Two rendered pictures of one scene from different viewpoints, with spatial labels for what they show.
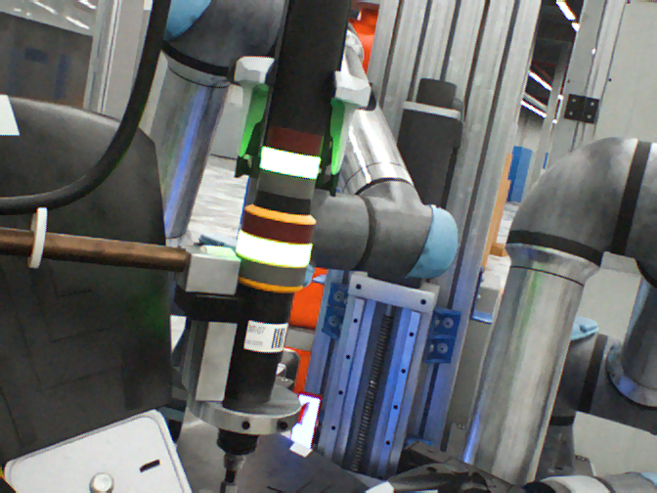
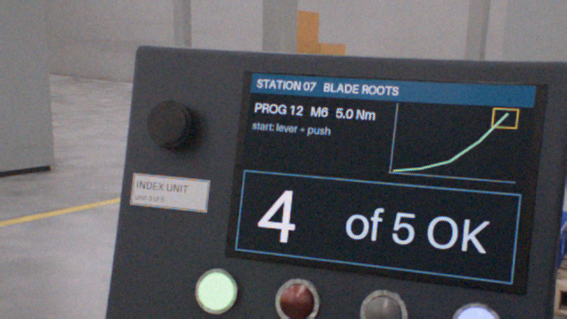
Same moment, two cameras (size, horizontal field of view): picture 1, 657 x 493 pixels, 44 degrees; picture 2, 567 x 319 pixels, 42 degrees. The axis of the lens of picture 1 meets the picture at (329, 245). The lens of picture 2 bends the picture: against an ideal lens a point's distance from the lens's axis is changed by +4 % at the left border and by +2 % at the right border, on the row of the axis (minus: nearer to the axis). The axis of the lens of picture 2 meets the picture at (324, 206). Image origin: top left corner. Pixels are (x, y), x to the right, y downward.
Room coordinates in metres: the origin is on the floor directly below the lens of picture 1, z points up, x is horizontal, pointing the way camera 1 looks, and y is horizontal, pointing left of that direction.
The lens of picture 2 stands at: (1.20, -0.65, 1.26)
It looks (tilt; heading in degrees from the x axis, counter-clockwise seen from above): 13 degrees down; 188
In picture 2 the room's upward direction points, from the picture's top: 2 degrees clockwise
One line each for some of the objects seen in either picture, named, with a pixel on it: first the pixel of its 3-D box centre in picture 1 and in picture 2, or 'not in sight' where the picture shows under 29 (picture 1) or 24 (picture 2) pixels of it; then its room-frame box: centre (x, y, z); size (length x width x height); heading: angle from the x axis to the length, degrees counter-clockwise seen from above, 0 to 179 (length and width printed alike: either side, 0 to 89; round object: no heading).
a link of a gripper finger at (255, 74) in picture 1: (252, 109); not in sight; (0.50, 0.06, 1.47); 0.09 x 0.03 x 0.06; 174
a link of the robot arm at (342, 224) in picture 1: (298, 226); not in sight; (0.77, 0.03, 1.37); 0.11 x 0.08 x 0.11; 116
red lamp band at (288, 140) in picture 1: (294, 140); not in sight; (0.48, 0.03, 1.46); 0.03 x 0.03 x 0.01
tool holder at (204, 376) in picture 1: (241, 335); not in sight; (0.48, 0.04, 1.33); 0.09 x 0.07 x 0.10; 118
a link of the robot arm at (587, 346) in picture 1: (551, 358); not in sight; (1.15, -0.35, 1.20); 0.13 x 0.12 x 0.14; 69
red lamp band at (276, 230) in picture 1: (278, 225); not in sight; (0.48, 0.03, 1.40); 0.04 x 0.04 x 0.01
